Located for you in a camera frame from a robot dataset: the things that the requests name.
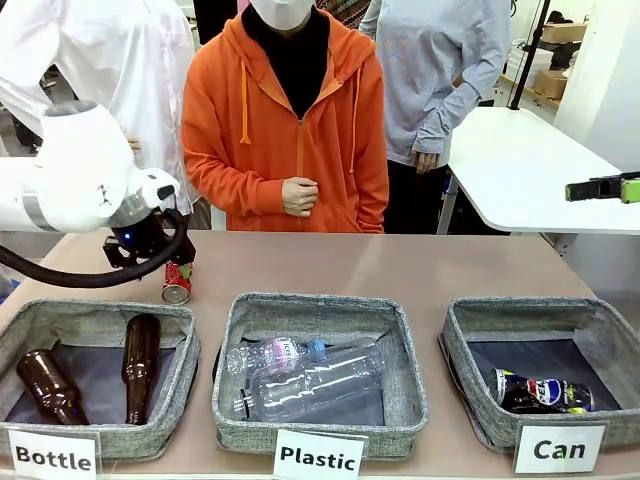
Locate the small cardboard box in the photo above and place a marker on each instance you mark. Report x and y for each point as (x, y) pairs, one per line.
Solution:
(565, 32)

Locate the grey fabric basket for plastic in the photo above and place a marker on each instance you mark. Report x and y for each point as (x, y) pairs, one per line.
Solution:
(320, 310)

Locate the grey fabric basket for cans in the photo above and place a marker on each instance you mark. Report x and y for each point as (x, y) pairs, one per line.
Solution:
(465, 350)

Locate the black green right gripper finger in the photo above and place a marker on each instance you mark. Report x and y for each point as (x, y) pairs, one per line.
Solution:
(615, 177)
(595, 191)

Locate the white background table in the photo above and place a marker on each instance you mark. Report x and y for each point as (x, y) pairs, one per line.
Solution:
(515, 165)

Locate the figure in white shirt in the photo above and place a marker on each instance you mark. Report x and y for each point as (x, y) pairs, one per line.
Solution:
(125, 50)

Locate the large clear plastic bottle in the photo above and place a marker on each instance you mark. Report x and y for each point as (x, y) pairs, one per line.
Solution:
(330, 380)

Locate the person's right hand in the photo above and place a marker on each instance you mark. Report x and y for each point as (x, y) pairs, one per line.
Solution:
(299, 196)

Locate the crushed red drink can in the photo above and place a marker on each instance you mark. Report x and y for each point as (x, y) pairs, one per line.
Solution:
(176, 287)

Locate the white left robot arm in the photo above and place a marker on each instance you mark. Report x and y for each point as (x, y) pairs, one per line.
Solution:
(75, 165)

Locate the crushed black Pepsi can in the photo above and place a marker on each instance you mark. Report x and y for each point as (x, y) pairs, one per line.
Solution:
(542, 392)

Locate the large cardboard box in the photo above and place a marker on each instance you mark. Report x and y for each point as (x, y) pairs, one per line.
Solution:
(552, 85)

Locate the black stand pole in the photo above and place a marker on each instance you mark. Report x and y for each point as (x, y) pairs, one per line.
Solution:
(527, 55)

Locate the figure in grey-blue shirt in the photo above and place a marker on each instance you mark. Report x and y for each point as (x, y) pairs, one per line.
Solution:
(440, 60)

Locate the grey fabric basket for bottles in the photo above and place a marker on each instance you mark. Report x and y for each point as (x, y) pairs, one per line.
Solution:
(165, 400)

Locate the clear bottle with blue cap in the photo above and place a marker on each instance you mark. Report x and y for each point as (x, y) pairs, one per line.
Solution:
(280, 355)

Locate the brown glass beer bottle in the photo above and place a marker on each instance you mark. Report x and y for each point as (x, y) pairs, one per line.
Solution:
(47, 385)
(140, 360)

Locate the person's right forearm orange sleeve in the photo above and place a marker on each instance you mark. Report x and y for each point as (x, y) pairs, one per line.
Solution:
(225, 180)

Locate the person's left forearm orange sleeve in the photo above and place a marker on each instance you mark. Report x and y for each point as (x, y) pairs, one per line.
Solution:
(372, 200)

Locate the white Plastic label card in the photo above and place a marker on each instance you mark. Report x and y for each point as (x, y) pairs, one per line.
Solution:
(320, 455)

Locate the white-shirt figure's hand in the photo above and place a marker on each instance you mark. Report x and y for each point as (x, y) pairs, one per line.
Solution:
(135, 145)

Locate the grey-shirt figure's hand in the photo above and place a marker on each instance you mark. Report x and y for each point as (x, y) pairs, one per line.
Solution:
(426, 162)

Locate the person in orange hoodie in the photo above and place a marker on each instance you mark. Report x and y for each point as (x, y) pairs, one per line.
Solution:
(260, 110)

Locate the white Bottle label card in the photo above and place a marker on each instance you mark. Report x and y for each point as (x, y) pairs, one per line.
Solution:
(52, 455)

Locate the white Can label card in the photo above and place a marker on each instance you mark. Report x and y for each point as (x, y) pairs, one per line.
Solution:
(559, 449)

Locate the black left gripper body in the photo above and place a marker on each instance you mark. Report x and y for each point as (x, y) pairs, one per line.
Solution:
(142, 240)

